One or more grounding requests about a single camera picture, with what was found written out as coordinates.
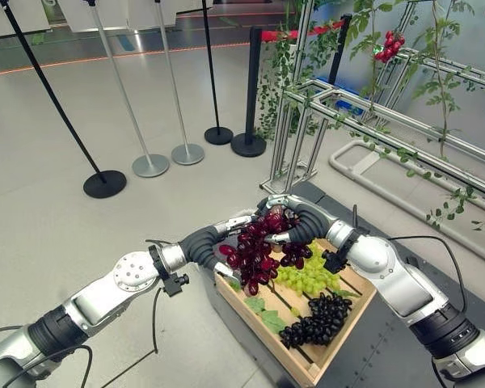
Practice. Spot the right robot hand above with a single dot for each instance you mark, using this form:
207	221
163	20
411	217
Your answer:
307	226

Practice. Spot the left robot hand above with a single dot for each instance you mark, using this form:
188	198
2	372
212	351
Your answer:
200	243

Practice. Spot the red grape bunch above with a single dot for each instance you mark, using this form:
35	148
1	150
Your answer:
258	252

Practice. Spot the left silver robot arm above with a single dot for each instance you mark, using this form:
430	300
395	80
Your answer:
81	307

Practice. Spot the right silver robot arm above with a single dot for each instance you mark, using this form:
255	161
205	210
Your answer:
412	291

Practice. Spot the green grape bunch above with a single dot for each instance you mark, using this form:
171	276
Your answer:
307	275

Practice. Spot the black grape bunch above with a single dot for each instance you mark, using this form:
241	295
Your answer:
315	319

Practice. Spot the green grape leaf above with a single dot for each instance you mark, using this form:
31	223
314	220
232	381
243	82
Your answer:
266	313

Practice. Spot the wooden crate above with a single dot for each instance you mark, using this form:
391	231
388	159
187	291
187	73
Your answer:
295	323

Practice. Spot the red barrier belt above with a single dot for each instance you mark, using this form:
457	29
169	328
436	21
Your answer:
299	33

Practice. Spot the red cherry tomato cluster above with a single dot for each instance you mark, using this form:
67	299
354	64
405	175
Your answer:
390	46

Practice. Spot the green tomato vine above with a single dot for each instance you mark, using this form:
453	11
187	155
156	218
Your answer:
442	77

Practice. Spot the white tube floor frame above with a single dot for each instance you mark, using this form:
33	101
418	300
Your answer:
355	161

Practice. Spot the aluminium profile frame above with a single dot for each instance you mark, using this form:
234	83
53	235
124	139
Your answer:
388	121

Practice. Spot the thick black stanchion post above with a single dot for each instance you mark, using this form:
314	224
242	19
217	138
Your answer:
251	101

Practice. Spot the silver stanchion post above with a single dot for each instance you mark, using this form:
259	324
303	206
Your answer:
133	117
177	93

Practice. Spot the thin black stanchion post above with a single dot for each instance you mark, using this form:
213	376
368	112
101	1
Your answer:
214	81

